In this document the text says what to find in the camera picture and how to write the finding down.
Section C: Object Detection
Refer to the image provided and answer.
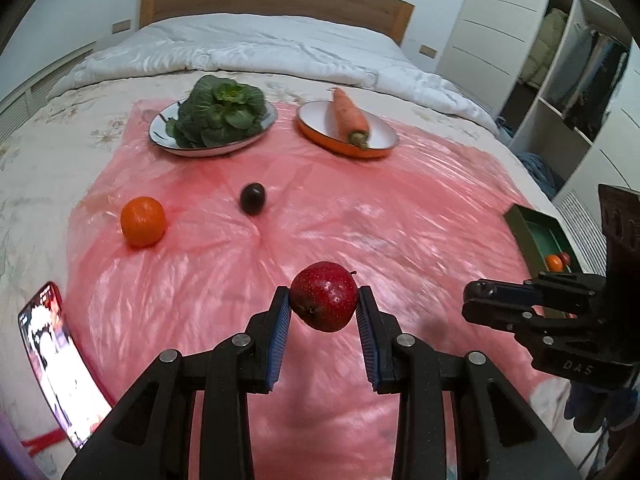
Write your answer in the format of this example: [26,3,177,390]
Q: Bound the red phone strap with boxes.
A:
[19,429,68,456]

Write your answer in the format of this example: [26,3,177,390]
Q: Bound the white wardrobe shelving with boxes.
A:
[502,0,632,220]

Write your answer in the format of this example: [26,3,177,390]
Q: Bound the hanging dark clothes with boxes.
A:
[561,28,629,141]

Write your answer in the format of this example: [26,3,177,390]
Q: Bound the carrot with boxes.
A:
[332,88,370,150]

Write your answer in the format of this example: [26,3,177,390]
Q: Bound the orange rimmed plate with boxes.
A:
[296,101,399,159]

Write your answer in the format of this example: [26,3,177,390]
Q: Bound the blue towel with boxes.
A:
[516,152,565,200]

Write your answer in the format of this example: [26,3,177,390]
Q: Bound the white drawer cabinet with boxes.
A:
[436,0,549,117]

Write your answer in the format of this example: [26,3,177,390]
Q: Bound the white duvet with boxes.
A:
[49,13,499,134]

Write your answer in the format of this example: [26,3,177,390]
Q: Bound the green leafy vegetable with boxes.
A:
[183,75,266,128]

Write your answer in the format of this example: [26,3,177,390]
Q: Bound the floral bed cover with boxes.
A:
[1,73,594,468]

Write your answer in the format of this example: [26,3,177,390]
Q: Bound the green rectangular tray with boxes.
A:
[502,202,584,321]

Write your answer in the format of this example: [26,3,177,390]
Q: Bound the smartphone red case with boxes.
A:
[17,282,111,455]

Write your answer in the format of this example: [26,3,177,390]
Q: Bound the white plate blue rim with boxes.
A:
[148,101,278,158]

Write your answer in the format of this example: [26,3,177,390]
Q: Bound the pink plastic sheet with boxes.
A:
[64,97,574,480]

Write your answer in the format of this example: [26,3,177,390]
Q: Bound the white slatted door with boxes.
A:
[553,191,606,276]

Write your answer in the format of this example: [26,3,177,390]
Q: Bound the orange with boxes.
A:
[120,196,167,248]
[544,254,565,273]

